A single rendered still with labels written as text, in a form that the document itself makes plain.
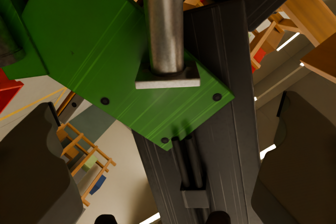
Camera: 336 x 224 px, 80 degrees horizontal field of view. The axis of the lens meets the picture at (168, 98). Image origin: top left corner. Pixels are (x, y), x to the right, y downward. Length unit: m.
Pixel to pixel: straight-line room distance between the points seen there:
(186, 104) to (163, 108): 0.03
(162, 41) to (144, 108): 0.10
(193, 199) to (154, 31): 0.22
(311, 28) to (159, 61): 0.91
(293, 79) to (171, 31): 7.58
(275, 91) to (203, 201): 7.47
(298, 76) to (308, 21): 6.73
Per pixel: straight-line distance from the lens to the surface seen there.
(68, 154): 6.38
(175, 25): 0.16
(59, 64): 0.23
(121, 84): 0.22
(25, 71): 0.25
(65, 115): 0.44
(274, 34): 4.30
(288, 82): 7.71
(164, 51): 0.16
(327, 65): 0.68
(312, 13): 1.03
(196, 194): 0.29
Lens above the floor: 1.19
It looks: 7 degrees up
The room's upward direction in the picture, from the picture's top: 134 degrees clockwise
